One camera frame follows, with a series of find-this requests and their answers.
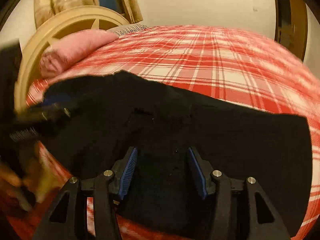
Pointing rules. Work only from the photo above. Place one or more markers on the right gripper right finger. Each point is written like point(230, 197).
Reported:
point(233, 208)

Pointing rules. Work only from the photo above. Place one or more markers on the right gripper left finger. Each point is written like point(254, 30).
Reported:
point(84, 209)

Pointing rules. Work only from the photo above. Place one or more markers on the black pants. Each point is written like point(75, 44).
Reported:
point(122, 110)

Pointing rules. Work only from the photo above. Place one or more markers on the person left hand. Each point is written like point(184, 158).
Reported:
point(12, 184)

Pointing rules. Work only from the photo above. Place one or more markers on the pink folded blanket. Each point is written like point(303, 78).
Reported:
point(69, 50)

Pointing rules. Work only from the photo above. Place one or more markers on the cream wooden headboard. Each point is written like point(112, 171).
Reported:
point(57, 27)

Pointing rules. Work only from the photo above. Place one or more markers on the striped grey pillow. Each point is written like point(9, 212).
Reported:
point(127, 29)

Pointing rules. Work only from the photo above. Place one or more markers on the red plaid bed sheet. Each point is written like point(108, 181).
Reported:
point(228, 64)

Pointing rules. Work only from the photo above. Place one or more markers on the brown wooden door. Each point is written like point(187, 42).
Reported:
point(292, 26)

